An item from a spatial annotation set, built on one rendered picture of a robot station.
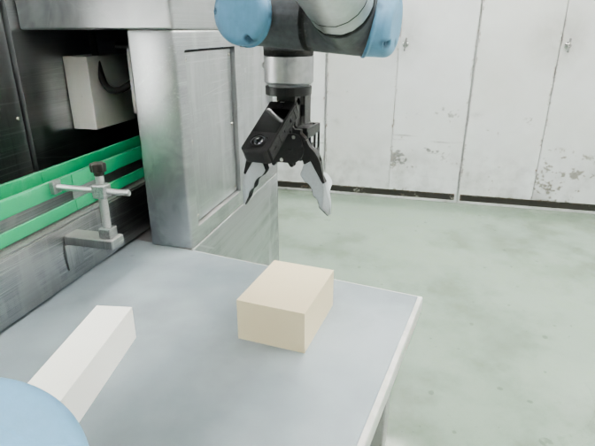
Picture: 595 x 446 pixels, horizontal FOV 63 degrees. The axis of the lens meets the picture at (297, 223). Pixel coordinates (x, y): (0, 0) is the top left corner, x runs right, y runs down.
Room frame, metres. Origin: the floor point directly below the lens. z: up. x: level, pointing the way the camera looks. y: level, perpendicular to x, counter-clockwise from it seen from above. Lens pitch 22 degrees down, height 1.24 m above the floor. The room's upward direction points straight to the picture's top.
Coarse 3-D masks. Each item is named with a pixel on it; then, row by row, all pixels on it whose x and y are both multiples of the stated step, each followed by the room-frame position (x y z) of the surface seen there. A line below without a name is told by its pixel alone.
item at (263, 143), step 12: (276, 108) 0.75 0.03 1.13; (288, 108) 0.74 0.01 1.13; (264, 120) 0.73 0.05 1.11; (276, 120) 0.72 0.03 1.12; (288, 120) 0.72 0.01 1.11; (252, 132) 0.71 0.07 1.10; (264, 132) 0.70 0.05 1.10; (276, 132) 0.70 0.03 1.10; (288, 132) 0.72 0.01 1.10; (252, 144) 0.68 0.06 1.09; (264, 144) 0.68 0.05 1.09; (276, 144) 0.69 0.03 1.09; (252, 156) 0.68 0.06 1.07; (264, 156) 0.67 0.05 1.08
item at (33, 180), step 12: (120, 144) 1.26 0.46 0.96; (132, 144) 1.31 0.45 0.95; (84, 156) 1.12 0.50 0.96; (96, 156) 1.16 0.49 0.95; (108, 156) 1.20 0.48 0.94; (48, 168) 1.01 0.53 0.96; (60, 168) 1.04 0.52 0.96; (72, 168) 1.07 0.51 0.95; (24, 180) 0.94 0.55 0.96; (36, 180) 0.97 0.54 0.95; (48, 180) 1.00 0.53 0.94; (0, 192) 0.88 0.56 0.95; (12, 192) 0.90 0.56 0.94
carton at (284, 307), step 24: (288, 264) 0.83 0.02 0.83; (264, 288) 0.74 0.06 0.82; (288, 288) 0.74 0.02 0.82; (312, 288) 0.74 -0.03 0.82; (240, 312) 0.70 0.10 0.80; (264, 312) 0.68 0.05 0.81; (288, 312) 0.67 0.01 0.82; (312, 312) 0.69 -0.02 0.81; (240, 336) 0.70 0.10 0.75; (264, 336) 0.68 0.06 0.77; (288, 336) 0.67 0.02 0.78; (312, 336) 0.69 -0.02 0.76
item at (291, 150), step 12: (276, 96) 0.77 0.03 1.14; (288, 96) 0.76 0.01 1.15; (300, 96) 0.78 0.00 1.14; (300, 108) 0.79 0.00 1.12; (300, 120) 0.78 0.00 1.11; (300, 132) 0.74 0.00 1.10; (312, 132) 0.77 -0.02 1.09; (288, 144) 0.74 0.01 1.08; (300, 144) 0.73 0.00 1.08; (312, 144) 0.80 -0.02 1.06; (276, 156) 0.75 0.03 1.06; (288, 156) 0.74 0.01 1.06; (300, 156) 0.73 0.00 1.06
